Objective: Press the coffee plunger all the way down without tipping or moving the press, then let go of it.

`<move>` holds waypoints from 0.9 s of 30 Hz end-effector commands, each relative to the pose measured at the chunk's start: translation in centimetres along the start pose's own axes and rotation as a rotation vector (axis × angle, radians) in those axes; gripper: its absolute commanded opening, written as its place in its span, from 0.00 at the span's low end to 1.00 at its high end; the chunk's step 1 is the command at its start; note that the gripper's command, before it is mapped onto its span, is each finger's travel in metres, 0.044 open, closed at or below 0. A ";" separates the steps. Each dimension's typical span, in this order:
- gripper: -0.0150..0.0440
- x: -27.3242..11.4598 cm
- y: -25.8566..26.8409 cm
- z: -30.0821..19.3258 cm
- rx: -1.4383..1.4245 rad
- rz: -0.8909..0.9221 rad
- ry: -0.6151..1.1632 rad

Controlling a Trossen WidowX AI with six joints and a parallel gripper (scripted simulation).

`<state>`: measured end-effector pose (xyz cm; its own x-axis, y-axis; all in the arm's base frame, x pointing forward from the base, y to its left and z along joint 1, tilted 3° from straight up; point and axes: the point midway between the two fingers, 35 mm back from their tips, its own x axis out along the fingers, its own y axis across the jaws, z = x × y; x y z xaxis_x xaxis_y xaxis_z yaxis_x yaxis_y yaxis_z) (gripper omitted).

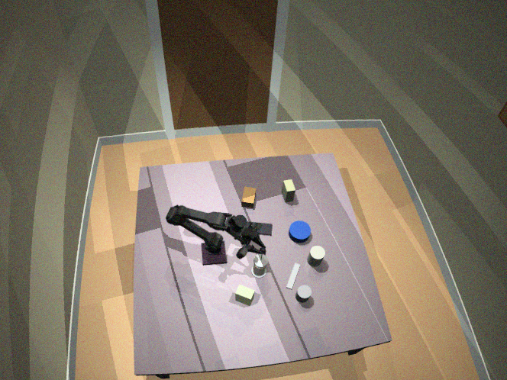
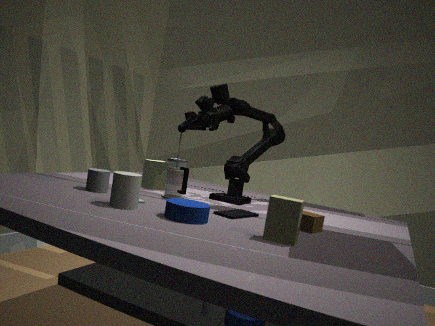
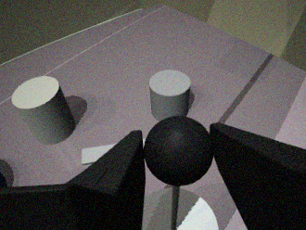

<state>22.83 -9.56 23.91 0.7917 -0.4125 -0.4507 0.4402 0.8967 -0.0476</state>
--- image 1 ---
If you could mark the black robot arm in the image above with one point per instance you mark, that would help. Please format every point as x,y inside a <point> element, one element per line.
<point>181,215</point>

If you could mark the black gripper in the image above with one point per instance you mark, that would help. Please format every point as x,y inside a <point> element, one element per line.
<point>242,252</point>

